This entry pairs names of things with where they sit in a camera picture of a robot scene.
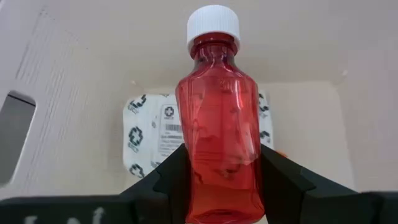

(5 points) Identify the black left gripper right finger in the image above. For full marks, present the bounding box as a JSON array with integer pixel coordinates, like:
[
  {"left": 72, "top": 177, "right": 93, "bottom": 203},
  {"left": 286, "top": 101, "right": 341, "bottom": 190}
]
[{"left": 260, "top": 144, "right": 398, "bottom": 224}]

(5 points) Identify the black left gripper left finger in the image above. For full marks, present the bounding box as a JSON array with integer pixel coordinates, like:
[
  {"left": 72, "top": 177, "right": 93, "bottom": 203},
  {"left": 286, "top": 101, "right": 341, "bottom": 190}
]
[{"left": 0, "top": 144, "right": 195, "bottom": 224}]

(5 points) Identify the white printed gauze packet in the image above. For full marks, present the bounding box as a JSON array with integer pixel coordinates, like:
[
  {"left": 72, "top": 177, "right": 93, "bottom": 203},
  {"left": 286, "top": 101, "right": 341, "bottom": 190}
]
[{"left": 123, "top": 91, "right": 274, "bottom": 179}]

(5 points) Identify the red bottle with white cap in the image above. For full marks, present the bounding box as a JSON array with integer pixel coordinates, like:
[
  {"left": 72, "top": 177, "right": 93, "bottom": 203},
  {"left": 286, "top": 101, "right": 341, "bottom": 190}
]
[{"left": 175, "top": 4, "right": 266, "bottom": 224}]

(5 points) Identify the white plastic basket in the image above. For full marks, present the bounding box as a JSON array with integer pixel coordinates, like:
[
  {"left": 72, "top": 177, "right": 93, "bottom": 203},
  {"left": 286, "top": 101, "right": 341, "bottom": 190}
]
[{"left": 0, "top": 0, "right": 398, "bottom": 224}]

